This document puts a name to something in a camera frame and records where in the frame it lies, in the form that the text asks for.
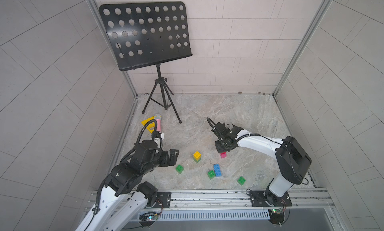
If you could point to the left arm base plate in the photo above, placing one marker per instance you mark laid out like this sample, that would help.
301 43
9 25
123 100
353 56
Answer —
161 200

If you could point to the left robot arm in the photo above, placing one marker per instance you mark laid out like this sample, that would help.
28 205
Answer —
122 194

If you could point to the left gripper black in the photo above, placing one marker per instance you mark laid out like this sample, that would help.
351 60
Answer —
166 162

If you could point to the green lego brick beside blue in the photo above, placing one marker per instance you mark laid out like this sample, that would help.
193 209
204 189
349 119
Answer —
211 174

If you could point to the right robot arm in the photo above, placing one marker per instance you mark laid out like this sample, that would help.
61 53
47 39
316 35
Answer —
292 159

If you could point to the pink lego brick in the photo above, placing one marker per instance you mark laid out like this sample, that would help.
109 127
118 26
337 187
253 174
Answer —
223 155

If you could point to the aluminium mounting rail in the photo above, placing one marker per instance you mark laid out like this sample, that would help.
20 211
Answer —
191 200

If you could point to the yellow lego brick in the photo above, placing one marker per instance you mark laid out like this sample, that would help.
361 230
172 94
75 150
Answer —
197 155

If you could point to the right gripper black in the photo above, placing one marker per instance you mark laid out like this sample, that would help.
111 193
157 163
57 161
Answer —
218 149

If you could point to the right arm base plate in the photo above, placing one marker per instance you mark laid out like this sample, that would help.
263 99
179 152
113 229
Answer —
268 199

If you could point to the white ventilation grille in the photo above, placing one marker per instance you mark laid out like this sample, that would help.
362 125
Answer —
214 215

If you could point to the pink toy microphone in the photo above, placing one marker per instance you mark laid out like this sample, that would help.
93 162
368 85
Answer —
158 119

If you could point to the yellow plastic triangle frame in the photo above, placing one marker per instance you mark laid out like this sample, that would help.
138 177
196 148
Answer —
149 124

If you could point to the black perforated music stand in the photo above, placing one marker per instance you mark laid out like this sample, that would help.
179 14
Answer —
148 34

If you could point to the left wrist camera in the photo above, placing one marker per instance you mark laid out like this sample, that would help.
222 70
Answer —
157 135

